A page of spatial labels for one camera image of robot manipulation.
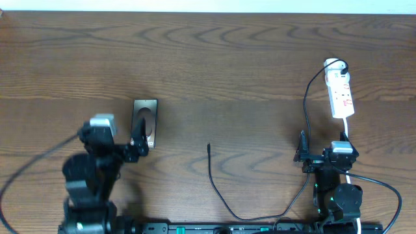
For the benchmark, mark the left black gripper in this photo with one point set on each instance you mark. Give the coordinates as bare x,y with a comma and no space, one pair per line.
139,143

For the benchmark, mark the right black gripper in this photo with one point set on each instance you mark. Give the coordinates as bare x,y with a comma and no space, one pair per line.
315,162

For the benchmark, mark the Galaxy smartphone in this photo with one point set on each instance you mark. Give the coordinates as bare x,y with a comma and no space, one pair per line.
145,109

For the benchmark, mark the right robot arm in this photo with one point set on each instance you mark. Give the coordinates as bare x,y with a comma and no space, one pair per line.
338,203

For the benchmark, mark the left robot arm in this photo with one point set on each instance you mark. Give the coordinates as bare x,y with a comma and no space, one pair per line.
90,177

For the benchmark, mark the white power strip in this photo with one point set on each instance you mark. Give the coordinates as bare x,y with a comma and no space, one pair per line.
337,79

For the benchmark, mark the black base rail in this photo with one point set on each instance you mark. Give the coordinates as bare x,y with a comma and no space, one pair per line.
282,227

